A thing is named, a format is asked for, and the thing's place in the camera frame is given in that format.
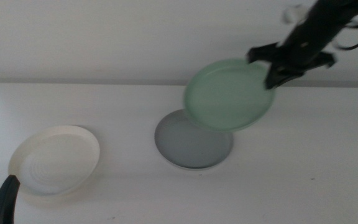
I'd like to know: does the pale green shallow bowl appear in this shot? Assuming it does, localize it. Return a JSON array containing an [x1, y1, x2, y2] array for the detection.
[[183, 58, 275, 133]]

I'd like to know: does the white shallow bowl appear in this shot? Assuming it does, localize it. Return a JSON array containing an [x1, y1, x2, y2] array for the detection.
[[7, 124, 101, 197]]

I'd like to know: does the grey shallow bowl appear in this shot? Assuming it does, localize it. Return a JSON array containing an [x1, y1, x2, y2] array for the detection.
[[154, 108, 234, 171]]

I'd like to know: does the white backdrop board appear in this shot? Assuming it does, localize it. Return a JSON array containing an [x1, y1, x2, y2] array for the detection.
[[0, 0, 358, 88]]

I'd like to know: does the thin black looped cable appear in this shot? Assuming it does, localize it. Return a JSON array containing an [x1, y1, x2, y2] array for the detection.
[[333, 20, 358, 51]]

